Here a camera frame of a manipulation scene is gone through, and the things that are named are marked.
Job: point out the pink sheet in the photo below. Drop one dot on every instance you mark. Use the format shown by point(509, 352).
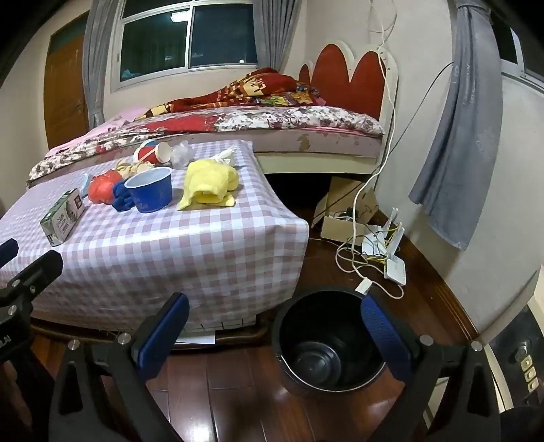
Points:
point(114, 119)

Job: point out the blue cloth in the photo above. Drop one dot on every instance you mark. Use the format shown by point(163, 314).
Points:
point(123, 197)

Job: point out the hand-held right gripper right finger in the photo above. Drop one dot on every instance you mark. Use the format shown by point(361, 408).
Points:
point(382, 335)

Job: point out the beige paper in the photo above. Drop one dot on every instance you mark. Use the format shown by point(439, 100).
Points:
point(129, 168)

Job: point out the large sliding window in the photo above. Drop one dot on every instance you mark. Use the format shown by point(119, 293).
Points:
point(221, 38)

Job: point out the side window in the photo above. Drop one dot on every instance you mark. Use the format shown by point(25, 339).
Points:
point(508, 42)

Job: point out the cardboard box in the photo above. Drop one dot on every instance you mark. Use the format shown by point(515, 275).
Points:
point(335, 227)

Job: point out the red paper cup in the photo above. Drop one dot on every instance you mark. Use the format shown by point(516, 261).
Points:
point(148, 155)

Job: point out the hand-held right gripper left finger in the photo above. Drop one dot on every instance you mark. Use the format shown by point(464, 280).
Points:
point(163, 335)

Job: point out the white modem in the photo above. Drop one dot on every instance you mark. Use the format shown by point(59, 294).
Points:
point(370, 246)

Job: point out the white router with antennas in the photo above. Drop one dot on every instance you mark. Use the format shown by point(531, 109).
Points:
point(395, 270)

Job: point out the yellow cloth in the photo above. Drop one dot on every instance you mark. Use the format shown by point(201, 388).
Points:
point(204, 178)

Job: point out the white tissue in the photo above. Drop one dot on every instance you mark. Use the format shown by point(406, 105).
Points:
point(225, 155)

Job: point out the long grey patterned curtain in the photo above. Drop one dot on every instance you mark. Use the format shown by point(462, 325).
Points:
point(454, 148)

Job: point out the black plastic bucket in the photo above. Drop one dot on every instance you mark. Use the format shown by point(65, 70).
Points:
point(323, 361)

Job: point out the green and white carton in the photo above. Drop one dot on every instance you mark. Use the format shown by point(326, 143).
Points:
point(59, 219)

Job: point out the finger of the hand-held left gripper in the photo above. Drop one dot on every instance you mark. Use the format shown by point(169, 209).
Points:
point(8, 250)
point(42, 267)

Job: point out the stained mattress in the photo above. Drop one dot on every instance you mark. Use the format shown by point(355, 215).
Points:
point(323, 144)

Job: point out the orange plastic bag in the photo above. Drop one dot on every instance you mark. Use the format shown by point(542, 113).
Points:
point(102, 189)

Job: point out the clear plastic bag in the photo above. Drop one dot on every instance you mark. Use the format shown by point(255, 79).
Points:
point(180, 155)

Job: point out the blue paper cup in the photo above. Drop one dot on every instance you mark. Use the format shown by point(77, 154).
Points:
point(148, 195)

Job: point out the black power adapter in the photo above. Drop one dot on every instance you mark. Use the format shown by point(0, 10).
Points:
point(352, 211)

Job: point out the colourful cartoon pillow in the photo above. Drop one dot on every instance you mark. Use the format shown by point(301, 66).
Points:
point(297, 97)

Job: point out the white paper sheet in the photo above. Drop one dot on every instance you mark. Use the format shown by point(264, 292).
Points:
point(199, 339)

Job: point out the pink checkered tablecloth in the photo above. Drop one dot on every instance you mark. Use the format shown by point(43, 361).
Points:
point(170, 255)

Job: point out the white power strip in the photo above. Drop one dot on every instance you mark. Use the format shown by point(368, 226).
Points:
point(363, 285)

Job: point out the brown wooden door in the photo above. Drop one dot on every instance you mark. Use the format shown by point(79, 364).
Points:
point(63, 93)

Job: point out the red patterned blanket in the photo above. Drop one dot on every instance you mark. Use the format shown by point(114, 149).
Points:
point(238, 89)

